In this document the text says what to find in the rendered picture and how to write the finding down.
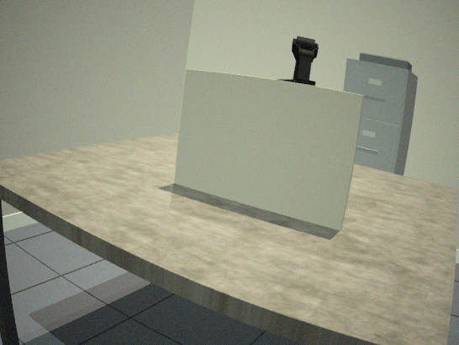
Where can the pale grey flat panel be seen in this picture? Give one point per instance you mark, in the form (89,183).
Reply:
(278,146)

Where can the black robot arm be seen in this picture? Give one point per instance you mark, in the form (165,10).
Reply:
(304,50)

